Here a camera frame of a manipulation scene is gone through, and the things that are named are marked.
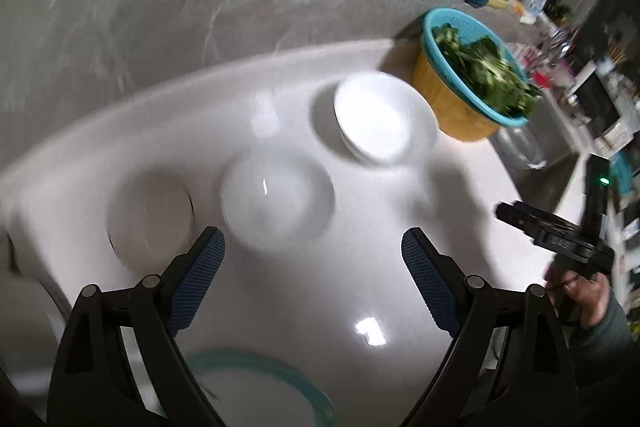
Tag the right hand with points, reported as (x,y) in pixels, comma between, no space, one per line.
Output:
(590,296)

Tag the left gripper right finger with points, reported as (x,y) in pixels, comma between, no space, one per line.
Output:
(533,380)

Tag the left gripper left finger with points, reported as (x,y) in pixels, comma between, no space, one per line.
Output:
(92,383)

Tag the sink faucet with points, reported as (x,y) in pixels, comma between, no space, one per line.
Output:
(557,45)

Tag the yellow basin teal colander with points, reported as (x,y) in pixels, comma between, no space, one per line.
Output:
(459,112)

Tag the green leafy vegetables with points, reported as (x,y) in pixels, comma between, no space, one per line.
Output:
(483,66)

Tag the teal floral plate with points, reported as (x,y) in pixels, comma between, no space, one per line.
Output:
(247,389)

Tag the small bowl red flowers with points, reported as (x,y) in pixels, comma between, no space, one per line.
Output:
(150,221)

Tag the white bowl dark rim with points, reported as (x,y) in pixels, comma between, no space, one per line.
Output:
(384,121)

